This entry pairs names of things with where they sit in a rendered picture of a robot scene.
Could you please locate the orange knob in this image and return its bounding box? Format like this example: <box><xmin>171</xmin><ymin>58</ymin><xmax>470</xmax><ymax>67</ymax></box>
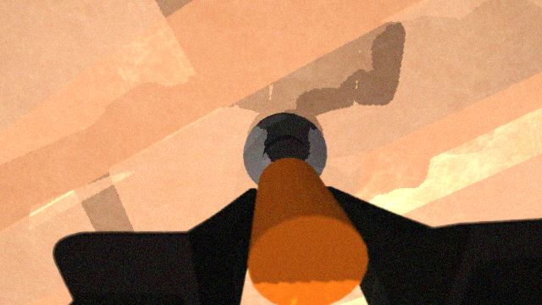
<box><xmin>247</xmin><ymin>158</ymin><xmax>368</xmax><ymax>305</ymax></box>

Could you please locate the grey round pedestal with d-shaped shaft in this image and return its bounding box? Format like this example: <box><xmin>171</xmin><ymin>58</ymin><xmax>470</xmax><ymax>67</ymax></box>
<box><xmin>243</xmin><ymin>113</ymin><xmax>328</xmax><ymax>185</ymax></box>

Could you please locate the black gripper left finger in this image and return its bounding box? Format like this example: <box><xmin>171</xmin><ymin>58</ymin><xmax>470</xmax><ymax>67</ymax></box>
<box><xmin>53</xmin><ymin>188</ymin><xmax>257</xmax><ymax>305</ymax></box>

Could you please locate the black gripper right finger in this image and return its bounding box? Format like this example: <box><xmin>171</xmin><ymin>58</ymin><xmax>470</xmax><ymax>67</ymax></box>
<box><xmin>327</xmin><ymin>186</ymin><xmax>542</xmax><ymax>305</ymax></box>

